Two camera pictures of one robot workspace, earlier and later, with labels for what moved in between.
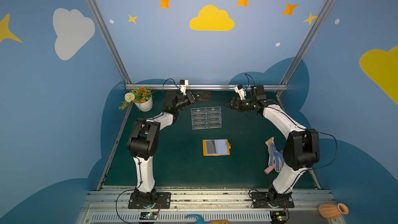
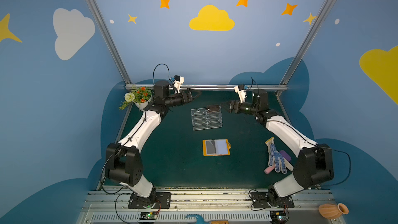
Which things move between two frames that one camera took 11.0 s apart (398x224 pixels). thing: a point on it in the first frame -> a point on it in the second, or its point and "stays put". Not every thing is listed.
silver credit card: (211, 147) stays put
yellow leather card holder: (216, 147) stays put
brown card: (205, 96) -> (213, 108)
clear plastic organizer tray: (205, 117) stays put
